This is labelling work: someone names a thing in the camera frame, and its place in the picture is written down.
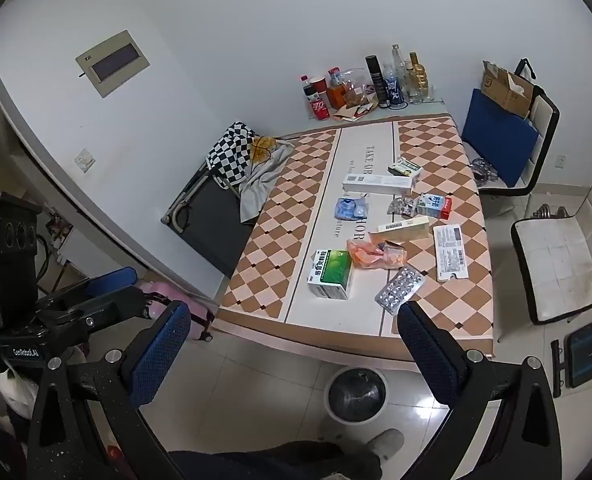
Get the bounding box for tall clear glass bottle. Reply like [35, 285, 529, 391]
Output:
[391, 43, 407, 81]

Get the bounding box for small orange pill packet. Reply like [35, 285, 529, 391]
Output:
[381, 241, 407, 267]

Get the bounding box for black spray can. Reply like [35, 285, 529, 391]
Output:
[366, 55, 391, 109]

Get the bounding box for orange net bag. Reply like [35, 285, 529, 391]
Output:
[248, 136, 279, 163]

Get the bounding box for white trash bin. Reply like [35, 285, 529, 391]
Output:
[324, 366, 391, 423]

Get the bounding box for black board with blue trim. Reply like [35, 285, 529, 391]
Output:
[551, 317, 592, 398]

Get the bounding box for pink suitcase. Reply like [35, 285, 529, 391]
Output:
[136, 282, 217, 343]

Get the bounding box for small green and white box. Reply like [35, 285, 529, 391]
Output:
[387, 157, 423, 179]

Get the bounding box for checkered brown tablecloth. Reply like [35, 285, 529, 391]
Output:
[216, 115, 502, 363]

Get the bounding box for metal dumbbell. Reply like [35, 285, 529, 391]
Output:
[526, 203, 569, 220]

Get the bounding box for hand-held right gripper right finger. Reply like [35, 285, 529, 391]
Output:
[397, 301, 564, 480]

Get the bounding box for beige electrical panel box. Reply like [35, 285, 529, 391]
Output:
[74, 30, 151, 100]

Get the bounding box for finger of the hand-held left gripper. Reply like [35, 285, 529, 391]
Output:
[38, 266, 139, 311]
[38, 287, 149, 335]

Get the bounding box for white chair with blue board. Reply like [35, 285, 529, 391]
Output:
[463, 85, 561, 218]

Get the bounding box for empty white padded chair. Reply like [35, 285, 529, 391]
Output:
[511, 146, 592, 326]

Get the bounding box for white wall socket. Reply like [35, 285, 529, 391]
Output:
[73, 149, 97, 173]

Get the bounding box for white and yellow box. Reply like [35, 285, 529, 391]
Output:
[369, 216, 431, 243]

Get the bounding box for crumpled silver blister pack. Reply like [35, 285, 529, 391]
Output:
[387, 197, 417, 218]

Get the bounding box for clear plastic bag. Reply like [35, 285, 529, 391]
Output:
[343, 67, 371, 106]

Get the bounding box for shiny metal object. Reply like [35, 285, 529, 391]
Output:
[470, 157, 499, 183]

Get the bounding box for golden bottle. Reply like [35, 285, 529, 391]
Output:
[406, 51, 429, 101]

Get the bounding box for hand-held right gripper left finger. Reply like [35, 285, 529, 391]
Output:
[26, 301, 193, 480]

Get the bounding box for green medicine box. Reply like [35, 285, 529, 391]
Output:
[307, 249, 353, 302]

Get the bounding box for grey folding cot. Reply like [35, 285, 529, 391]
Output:
[161, 162, 257, 278]

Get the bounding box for orange bottle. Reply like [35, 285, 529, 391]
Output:
[326, 67, 347, 109]

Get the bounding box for open cardboard box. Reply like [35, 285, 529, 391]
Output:
[480, 60, 536, 120]

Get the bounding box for flat silver blister pack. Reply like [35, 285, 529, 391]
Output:
[374, 266, 423, 316]

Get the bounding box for blue and white milk carton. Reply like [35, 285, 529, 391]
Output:
[415, 193, 453, 220]

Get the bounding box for blue bottle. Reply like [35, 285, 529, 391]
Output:
[382, 63, 405, 109]

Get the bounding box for long white toothpaste box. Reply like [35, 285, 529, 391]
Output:
[342, 172, 414, 196]

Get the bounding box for person's grey shoe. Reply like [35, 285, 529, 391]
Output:
[366, 428, 405, 461]

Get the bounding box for orange plastic bag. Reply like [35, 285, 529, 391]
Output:
[346, 238, 389, 270]

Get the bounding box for white printed flat packet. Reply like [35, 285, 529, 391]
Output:
[432, 224, 468, 282]

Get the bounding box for grey cloth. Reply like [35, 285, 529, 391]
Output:
[239, 140, 297, 223]

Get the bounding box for blue plastic packet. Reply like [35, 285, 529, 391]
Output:
[334, 197, 370, 221]

